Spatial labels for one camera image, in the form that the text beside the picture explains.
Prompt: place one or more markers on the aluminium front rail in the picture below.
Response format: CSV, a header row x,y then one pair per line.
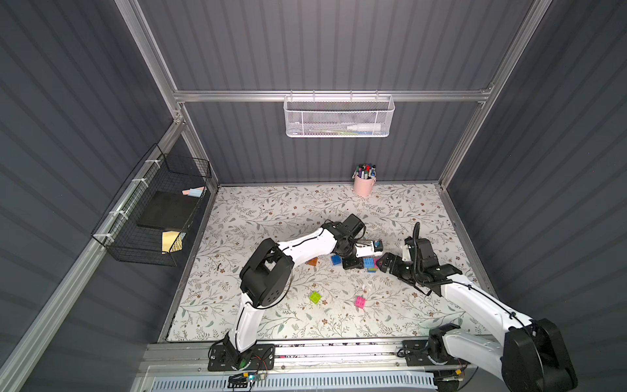
x,y
191,359

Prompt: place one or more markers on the yellow sticky note pad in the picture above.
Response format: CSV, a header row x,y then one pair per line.
x,y
172,241

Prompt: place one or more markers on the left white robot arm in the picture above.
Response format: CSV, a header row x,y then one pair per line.
x,y
267,273

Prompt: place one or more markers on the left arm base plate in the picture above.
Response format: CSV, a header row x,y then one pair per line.
x,y
223,358

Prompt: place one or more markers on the white wire wall basket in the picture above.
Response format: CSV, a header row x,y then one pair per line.
x,y
328,116

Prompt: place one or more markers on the black wire wall basket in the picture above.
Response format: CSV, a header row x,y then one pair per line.
x,y
119,233

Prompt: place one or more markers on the white tube in basket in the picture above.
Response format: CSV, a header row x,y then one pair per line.
x,y
363,128

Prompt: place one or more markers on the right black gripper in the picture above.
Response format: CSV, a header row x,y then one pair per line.
x,y
393,264

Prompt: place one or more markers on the pink pen cup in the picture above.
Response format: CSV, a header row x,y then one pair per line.
x,y
364,187

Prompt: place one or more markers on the black notebook in basket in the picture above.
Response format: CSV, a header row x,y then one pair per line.
x,y
167,211

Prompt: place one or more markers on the orange square lego brick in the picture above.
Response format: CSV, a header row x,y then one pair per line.
x,y
312,262

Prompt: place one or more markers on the markers in cup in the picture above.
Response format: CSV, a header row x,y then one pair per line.
x,y
365,172

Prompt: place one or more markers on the lime green square lego brick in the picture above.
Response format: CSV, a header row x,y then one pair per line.
x,y
315,297

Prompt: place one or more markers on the dark blue square lego brick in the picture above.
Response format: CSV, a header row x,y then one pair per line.
x,y
336,259

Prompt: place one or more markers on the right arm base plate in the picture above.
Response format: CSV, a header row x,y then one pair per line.
x,y
420,352

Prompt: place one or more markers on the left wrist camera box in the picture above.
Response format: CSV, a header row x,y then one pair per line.
x,y
354,226

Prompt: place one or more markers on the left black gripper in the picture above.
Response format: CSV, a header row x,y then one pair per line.
x,y
351,262

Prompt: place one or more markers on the light blue long lego brick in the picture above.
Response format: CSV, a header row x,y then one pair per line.
x,y
369,263

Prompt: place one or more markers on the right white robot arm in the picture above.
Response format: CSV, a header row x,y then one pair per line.
x,y
527,354

